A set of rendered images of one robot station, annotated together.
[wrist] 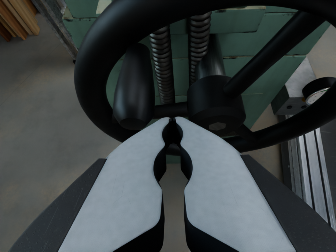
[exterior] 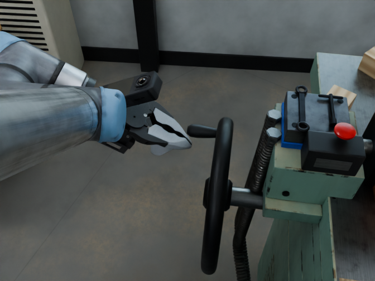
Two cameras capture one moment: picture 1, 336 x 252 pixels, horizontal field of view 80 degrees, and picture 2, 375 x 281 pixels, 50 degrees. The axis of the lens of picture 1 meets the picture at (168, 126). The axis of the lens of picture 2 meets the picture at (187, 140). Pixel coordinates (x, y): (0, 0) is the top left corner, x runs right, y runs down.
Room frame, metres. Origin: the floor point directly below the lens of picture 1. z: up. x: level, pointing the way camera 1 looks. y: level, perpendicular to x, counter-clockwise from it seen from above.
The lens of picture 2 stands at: (0.11, -0.45, 1.46)
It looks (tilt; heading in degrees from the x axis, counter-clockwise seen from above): 51 degrees down; 97
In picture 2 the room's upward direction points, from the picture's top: straight up
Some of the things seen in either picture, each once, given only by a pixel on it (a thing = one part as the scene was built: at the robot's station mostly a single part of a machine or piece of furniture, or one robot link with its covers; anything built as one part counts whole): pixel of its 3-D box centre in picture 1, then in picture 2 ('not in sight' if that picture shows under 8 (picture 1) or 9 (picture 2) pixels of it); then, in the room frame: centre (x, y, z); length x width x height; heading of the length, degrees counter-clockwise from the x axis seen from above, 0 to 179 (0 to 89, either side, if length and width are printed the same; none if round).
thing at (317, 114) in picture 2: not in sight; (320, 128); (0.27, -0.03, 0.99); 0.13 x 0.11 x 0.06; 88
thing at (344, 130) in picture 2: not in sight; (345, 131); (0.29, -0.06, 1.02); 0.03 x 0.03 x 0.01
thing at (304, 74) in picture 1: (291, 87); not in sight; (0.31, -0.32, 0.58); 0.12 x 0.08 x 0.08; 178
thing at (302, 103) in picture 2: not in sight; (302, 107); (0.24, 0.00, 1.00); 0.10 x 0.02 x 0.01; 88
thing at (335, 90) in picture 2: not in sight; (339, 101); (0.33, 0.11, 0.92); 0.05 x 0.04 x 0.03; 150
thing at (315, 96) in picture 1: (317, 93); not in sight; (0.24, -0.32, 0.65); 0.06 x 0.04 x 0.08; 88
